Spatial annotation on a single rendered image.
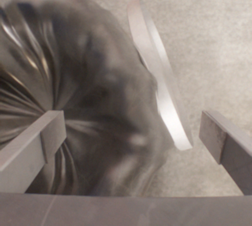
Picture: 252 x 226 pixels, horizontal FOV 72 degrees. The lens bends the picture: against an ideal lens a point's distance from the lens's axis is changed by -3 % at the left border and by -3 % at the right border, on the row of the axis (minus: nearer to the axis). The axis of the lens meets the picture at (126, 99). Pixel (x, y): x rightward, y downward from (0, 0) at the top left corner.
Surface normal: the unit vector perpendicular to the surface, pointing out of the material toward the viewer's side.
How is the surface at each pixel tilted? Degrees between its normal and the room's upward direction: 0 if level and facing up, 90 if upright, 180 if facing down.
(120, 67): 10
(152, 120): 59
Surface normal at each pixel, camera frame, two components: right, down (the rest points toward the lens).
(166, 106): -0.20, 0.37
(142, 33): -0.40, -0.18
